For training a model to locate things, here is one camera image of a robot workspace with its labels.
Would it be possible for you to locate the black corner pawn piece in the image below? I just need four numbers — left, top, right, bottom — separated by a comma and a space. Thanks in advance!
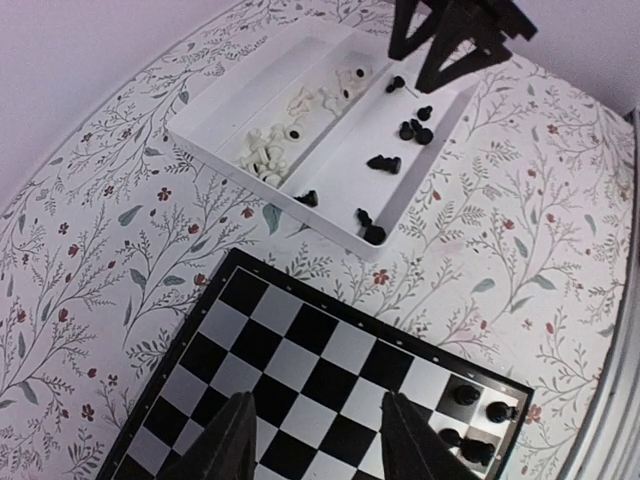
453, 384, 481, 406

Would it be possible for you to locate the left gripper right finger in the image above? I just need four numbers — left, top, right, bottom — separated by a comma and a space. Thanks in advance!
380, 392, 478, 480

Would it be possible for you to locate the white plastic tray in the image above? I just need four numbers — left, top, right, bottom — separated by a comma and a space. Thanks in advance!
168, 17, 479, 261

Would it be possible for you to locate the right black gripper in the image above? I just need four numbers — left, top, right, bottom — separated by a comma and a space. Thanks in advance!
388, 0, 538, 94

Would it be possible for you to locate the black rook chess piece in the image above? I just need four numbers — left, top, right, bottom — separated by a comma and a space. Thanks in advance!
486, 401, 519, 424

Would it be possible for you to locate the floral patterned table mat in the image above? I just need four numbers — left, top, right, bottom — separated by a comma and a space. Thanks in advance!
1, 1, 635, 479

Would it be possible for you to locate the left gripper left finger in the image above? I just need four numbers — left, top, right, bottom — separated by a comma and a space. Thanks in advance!
174, 392, 257, 479

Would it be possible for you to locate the black white chessboard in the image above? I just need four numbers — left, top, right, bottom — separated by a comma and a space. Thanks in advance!
99, 249, 533, 479

